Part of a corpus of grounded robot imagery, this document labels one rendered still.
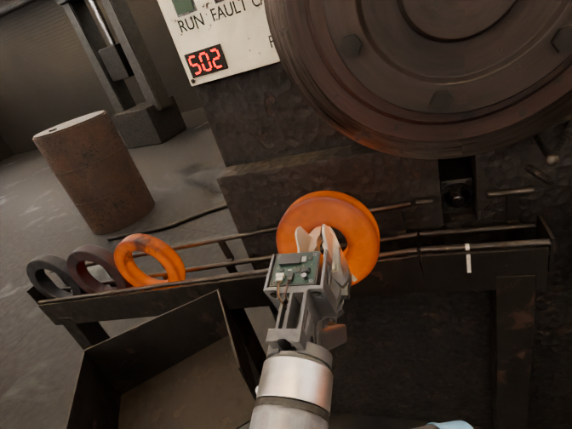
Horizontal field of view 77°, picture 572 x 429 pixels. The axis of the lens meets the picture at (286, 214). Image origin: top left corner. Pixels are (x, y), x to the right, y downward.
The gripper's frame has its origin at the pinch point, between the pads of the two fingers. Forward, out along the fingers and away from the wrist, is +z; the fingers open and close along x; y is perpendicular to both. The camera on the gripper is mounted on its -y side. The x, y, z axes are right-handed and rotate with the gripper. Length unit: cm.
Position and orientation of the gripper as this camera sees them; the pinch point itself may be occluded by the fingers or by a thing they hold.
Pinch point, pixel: (323, 233)
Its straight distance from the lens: 53.6
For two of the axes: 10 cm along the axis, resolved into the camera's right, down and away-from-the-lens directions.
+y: -3.5, -6.7, -6.6
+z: 1.8, -7.4, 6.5
